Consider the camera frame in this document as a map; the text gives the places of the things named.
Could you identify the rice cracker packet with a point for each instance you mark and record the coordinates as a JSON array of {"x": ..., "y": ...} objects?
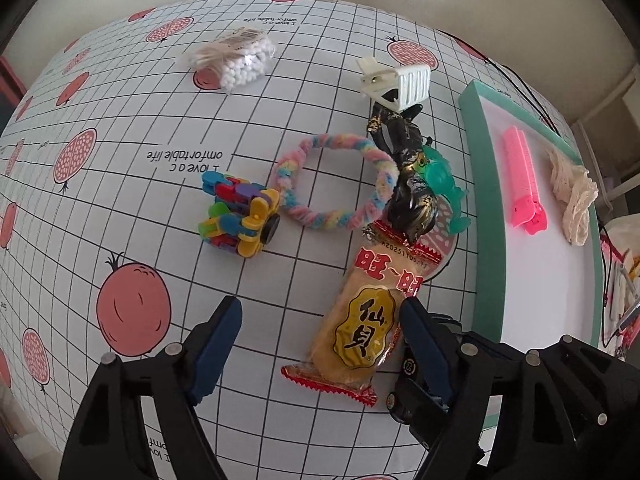
[{"x": 360, "y": 330}]

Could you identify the colourful building block toy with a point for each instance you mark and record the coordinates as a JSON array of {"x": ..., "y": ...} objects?
[{"x": 235, "y": 210}]

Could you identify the green translucent plastic toy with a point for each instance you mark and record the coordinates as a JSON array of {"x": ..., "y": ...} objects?
[{"x": 437, "y": 172}]

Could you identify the teal box with white inside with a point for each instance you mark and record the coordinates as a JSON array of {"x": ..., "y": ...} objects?
[{"x": 510, "y": 240}]

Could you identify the dark red-edged object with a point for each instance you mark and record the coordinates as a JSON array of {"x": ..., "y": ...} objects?
[{"x": 7, "y": 90}]

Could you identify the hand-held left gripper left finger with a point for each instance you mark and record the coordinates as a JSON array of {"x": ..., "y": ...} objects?
[{"x": 215, "y": 360}]

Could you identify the bag of cotton swabs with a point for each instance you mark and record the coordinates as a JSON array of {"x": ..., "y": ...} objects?
[{"x": 235, "y": 60}]

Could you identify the grid fruit print tablecloth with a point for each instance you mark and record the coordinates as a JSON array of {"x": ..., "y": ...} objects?
[{"x": 150, "y": 210}]

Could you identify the black toy car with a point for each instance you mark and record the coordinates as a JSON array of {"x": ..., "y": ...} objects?
[{"x": 407, "y": 400}]

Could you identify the black gold action figure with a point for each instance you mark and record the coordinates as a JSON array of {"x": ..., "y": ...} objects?
[{"x": 400, "y": 135}]

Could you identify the pink white crochet cloth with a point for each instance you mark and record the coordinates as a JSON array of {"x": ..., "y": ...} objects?
[{"x": 611, "y": 265}]

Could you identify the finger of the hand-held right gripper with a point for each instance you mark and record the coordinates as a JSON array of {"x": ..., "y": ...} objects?
[{"x": 600, "y": 385}]

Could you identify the cream lace scrunchie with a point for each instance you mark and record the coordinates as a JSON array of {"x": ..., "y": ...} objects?
[{"x": 575, "y": 195}]

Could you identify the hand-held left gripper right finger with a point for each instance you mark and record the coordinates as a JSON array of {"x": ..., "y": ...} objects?
[{"x": 425, "y": 350}]

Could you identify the white hair claw clip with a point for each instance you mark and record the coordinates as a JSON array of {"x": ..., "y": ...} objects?
[{"x": 410, "y": 82}]

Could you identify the pink hair roller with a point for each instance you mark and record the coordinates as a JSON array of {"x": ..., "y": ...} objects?
[{"x": 522, "y": 180}]

